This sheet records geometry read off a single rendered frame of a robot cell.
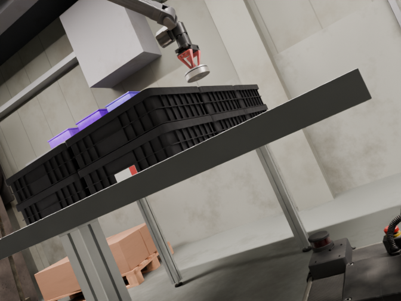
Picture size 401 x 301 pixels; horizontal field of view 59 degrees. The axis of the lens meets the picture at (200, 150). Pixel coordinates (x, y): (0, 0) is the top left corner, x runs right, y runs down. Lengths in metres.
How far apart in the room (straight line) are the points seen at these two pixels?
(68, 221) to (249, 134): 0.38
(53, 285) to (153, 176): 3.14
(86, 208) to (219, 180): 2.88
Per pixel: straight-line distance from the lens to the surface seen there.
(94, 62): 3.76
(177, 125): 1.04
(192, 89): 1.21
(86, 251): 0.77
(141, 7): 1.52
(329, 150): 3.20
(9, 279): 4.61
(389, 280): 0.96
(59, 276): 3.57
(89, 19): 3.84
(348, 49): 3.19
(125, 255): 3.12
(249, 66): 3.13
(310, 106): 0.47
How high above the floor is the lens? 0.67
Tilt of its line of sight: 3 degrees up
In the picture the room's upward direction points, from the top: 24 degrees counter-clockwise
